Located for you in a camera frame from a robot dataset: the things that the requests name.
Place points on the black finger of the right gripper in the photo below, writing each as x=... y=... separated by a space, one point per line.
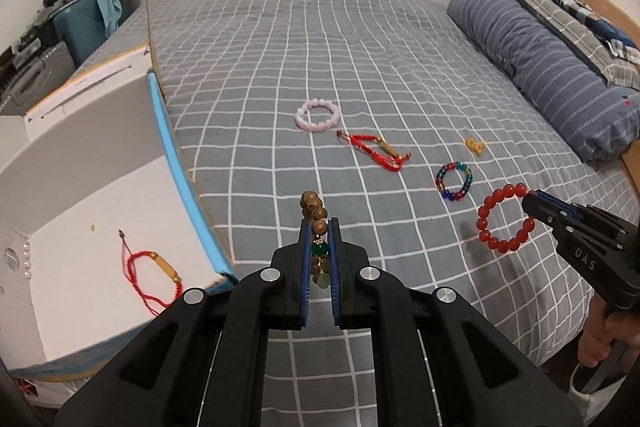
x=528 y=203
x=547 y=206

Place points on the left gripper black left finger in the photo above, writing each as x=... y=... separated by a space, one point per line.
x=299 y=278

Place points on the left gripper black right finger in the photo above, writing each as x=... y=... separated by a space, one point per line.
x=350 y=308

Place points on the right hand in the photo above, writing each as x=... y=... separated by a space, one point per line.
x=601 y=328

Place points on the blue striped pillow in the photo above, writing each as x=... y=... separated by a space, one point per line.
x=598 y=122

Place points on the grey checked bed sheet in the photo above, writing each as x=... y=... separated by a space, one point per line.
x=400 y=123

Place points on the grey checked folded quilt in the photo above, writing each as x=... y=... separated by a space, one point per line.
x=602 y=45

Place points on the white cardboard storage box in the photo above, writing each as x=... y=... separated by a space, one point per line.
x=95 y=215

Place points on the grey hard case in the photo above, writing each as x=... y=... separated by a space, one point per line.
x=40 y=78

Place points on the teal suitcase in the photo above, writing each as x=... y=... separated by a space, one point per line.
x=79 y=24

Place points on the teal cloth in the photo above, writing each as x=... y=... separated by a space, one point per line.
x=111 y=11

